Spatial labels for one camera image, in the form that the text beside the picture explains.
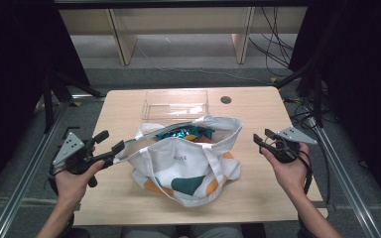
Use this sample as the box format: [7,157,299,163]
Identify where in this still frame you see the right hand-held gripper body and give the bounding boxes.
[264,127,318,164]

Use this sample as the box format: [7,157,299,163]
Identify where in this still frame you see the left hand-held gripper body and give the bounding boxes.
[52,131,114,177]

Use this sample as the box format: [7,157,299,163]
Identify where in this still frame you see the blue chip bag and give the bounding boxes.
[155,126,216,144]

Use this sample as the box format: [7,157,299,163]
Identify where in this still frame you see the white spotted tote bag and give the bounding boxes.
[113,114,244,208]

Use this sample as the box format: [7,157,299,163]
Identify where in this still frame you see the clear plastic box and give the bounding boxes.
[141,89,210,122]

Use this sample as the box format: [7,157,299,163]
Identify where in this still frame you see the person's left hand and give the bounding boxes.
[54,160,106,206]

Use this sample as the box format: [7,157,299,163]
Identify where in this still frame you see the person's right hand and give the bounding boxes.
[260,147,313,200]

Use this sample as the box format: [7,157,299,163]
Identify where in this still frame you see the black metal stand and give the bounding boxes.
[42,68,106,134]
[274,60,325,129]

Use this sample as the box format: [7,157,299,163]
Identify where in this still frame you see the black curtain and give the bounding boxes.
[0,0,92,206]
[289,0,381,217]

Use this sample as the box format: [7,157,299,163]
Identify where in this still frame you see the person's grey trousers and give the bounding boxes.
[121,224,246,238]

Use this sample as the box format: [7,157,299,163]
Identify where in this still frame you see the light wooden desk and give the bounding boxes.
[59,6,309,66]

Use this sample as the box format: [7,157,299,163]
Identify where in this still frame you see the tangled black cables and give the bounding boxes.
[284,95,332,206]

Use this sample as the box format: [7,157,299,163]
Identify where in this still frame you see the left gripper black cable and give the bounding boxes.
[47,167,67,196]

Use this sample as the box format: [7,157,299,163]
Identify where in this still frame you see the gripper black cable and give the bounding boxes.
[296,149,314,196]
[47,167,67,196]

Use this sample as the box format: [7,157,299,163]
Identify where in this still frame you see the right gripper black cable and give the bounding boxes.
[296,149,314,196]

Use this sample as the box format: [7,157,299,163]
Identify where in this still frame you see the aluminium floor rail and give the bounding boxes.
[311,122,381,238]
[0,94,80,238]

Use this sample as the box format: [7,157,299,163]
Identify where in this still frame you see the black floor cable bundle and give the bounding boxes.
[247,6,296,77]

